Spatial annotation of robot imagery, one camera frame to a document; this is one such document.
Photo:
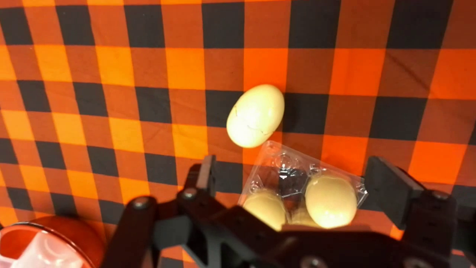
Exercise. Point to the clear plastic egg carton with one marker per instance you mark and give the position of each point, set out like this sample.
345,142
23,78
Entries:
285,166

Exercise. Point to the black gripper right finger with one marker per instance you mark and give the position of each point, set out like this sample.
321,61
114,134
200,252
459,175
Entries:
392,194

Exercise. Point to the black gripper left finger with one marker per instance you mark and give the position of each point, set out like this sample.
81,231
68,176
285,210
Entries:
135,228

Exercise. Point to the clear plastic cup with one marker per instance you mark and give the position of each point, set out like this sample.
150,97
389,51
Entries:
47,251

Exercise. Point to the red bowl with plastic cup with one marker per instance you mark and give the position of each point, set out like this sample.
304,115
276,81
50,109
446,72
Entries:
84,233

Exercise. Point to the beige toy egg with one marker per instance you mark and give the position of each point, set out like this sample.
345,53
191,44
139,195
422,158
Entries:
331,201
267,209
257,115

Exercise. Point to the orange black checkered tablecloth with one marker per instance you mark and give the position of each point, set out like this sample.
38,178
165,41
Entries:
124,75

